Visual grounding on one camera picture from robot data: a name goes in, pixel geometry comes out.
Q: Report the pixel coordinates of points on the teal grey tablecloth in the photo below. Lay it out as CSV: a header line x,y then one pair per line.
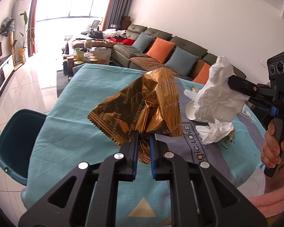
x,y
67,138

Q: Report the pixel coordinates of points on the orange cushion near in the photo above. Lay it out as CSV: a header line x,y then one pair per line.
x,y
203,75

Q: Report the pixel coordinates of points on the pink sweater forearm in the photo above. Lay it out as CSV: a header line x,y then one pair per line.
x,y
271,203

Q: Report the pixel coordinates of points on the brown seat pad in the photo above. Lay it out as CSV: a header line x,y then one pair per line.
x,y
145,64

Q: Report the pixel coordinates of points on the large gold foil wrapper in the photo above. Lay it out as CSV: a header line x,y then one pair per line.
x,y
150,104

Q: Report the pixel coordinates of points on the green sectional sofa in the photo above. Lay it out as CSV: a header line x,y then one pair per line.
x,y
121,53

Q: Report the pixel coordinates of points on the orange cushion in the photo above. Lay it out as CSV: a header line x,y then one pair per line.
x,y
160,50
203,75

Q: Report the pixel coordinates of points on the orange grey curtain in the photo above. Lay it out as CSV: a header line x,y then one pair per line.
x,y
115,11
31,26

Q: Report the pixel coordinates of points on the tall green potted plant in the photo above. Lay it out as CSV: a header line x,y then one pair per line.
x,y
21,35

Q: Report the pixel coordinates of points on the right orange grey curtain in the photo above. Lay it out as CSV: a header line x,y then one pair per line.
x,y
115,11

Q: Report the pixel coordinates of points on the covered standing fan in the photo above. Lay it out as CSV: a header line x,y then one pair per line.
x,y
7,29

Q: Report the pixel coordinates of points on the left orange grey curtain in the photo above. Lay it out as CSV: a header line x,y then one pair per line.
x,y
31,26

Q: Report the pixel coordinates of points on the cluttered coffee table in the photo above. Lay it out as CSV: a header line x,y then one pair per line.
x,y
70,64

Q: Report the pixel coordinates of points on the white tissue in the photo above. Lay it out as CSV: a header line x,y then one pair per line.
x,y
215,132
216,100

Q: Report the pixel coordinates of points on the white yellow snack packet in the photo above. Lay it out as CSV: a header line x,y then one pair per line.
x,y
195,89

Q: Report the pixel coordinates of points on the person's right hand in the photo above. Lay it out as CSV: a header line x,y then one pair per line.
x,y
272,153

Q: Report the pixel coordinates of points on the white standing air conditioner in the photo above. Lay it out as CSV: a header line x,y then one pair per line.
x,y
21,5

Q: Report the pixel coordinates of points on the teal plastic trash bin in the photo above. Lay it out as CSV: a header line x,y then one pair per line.
x,y
17,141

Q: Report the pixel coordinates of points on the green clear plastic wrapper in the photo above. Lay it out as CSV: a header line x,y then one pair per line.
x,y
228,140

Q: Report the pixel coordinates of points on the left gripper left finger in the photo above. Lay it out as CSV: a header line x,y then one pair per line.
x,y
86,196

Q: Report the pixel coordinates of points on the orange cushion far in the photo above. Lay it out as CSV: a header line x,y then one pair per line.
x,y
160,50

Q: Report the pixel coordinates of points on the brown ottoman bench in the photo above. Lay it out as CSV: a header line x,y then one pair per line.
x,y
92,43

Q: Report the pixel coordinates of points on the blue cushion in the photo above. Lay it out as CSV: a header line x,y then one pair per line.
x,y
181,62
142,42

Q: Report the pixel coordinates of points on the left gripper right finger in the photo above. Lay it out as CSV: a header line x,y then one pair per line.
x,y
199,194

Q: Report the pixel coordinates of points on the blue cushion near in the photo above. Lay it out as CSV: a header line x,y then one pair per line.
x,y
181,62

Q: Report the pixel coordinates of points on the blue cushion far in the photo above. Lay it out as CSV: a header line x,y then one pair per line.
x,y
142,42

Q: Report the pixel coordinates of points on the white dotted paper cup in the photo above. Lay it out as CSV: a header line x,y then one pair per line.
x,y
190,110

